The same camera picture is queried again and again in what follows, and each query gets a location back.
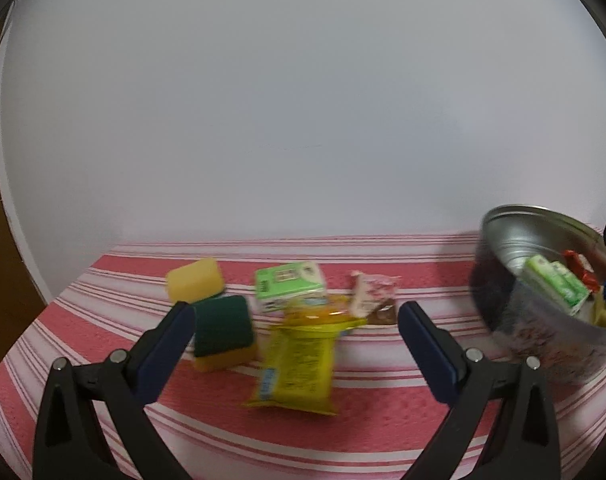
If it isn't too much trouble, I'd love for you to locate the yellow snack packet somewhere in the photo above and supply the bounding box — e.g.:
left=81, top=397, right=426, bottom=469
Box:
left=243, top=322, right=354, bottom=416

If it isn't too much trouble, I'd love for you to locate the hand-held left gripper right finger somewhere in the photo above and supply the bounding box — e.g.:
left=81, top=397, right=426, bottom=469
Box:
left=398, top=301, right=561, bottom=480

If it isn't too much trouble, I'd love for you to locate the orange candy packet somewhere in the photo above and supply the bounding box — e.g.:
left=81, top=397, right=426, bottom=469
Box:
left=283, top=295, right=368, bottom=333

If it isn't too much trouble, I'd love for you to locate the long green tissue pack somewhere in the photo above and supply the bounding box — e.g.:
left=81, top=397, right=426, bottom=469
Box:
left=522, top=254, right=592, bottom=317

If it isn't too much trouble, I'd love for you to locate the green scouring sponge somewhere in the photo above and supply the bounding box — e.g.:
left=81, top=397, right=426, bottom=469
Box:
left=192, top=294, right=258, bottom=373

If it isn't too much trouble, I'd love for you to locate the yellow sponge with green base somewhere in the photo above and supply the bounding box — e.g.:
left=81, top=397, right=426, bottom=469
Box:
left=165, top=257, right=226, bottom=305

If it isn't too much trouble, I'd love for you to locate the round metal tin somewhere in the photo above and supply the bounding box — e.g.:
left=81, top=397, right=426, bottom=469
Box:
left=470, top=204, right=606, bottom=386

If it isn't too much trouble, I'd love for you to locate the white and green tissue pack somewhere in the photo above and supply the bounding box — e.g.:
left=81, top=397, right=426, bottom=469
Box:
left=254, top=261, right=328, bottom=316

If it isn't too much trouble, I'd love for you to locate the red striped tablecloth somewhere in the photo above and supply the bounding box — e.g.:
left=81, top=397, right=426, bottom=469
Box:
left=0, top=230, right=606, bottom=480

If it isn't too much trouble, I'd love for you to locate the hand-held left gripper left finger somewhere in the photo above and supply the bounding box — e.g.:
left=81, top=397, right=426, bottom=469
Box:
left=33, top=301, right=198, bottom=480

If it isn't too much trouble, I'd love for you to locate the pink flowered snack packet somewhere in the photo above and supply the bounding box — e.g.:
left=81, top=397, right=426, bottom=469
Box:
left=350, top=270, right=402, bottom=318

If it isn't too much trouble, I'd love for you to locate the red snack packet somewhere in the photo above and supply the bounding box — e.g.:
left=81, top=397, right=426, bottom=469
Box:
left=563, top=250, right=601, bottom=293

